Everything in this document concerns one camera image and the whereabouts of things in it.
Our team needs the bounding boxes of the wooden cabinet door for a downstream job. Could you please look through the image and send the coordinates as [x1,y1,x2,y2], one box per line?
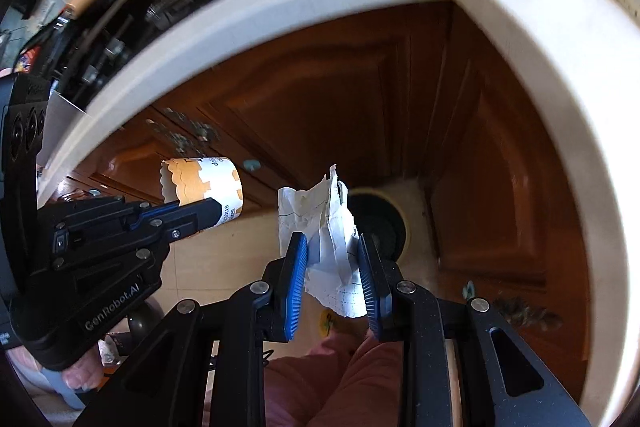
[427,7,593,403]
[150,2,453,208]

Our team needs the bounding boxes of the round beige trash bin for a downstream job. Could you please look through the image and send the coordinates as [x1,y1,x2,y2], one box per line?
[347,187,414,268]

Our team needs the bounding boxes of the white paper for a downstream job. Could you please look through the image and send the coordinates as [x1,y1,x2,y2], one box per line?
[277,164,368,320]

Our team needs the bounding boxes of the orange white paper cup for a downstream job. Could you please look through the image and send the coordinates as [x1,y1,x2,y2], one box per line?
[160,157,244,229]

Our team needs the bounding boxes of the ornate metal door handle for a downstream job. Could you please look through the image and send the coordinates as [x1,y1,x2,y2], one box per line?
[492,296,562,329]

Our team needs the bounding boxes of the wooden cabinet drawer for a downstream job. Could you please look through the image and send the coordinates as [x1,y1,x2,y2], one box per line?
[70,104,281,214]

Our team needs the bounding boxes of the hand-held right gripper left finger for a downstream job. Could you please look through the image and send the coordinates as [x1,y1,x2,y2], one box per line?
[72,232,308,427]

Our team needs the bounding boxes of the ornate metal drawer handle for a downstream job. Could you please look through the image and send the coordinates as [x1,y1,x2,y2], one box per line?
[147,119,195,151]
[165,108,222,140]

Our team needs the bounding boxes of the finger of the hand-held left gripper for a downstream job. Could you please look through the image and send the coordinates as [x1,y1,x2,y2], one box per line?
[42,196,179,254]
[50,201,222,279]

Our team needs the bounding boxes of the person's pink pants leg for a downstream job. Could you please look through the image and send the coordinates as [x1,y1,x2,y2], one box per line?
[264,329,403,427]

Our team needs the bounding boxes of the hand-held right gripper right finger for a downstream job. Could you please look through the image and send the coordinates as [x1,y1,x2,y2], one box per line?
[356,233,592,427]

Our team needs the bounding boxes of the person's left hand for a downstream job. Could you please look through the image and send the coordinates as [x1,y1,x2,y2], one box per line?
[10,342,108,408]

